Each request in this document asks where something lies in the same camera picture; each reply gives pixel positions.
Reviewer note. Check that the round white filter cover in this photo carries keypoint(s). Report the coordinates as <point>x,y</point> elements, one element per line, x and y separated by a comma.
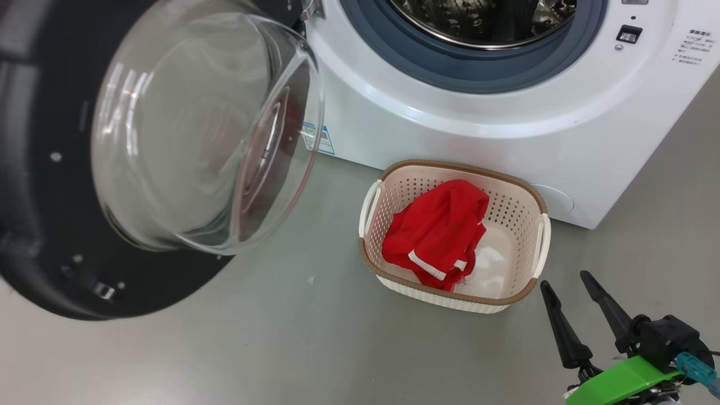
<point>554,198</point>

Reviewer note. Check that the red garment with white stripe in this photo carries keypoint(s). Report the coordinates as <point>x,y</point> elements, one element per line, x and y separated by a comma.
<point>439,230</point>

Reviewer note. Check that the black round glass washer door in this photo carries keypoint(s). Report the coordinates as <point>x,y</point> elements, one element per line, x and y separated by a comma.
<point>45,197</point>

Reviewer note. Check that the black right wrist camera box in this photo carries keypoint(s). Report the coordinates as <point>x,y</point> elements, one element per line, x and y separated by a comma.
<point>666,337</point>

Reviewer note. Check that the white front-load washing machine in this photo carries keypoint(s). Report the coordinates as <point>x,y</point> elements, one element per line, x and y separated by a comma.
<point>478,129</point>

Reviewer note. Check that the cream perforated laundry basket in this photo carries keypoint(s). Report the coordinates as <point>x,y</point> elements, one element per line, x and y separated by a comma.
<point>517,225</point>

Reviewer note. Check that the steel washer drum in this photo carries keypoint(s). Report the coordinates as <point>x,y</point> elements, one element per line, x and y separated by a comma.
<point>450,22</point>

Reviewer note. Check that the blue energy label sticker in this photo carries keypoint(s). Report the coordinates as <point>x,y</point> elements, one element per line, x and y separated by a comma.
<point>325,142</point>

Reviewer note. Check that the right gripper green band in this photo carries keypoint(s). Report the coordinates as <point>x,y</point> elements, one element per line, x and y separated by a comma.
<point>624,382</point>

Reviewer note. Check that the grey rubber door gasket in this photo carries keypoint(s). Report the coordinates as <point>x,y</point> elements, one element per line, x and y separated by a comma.
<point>394,50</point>

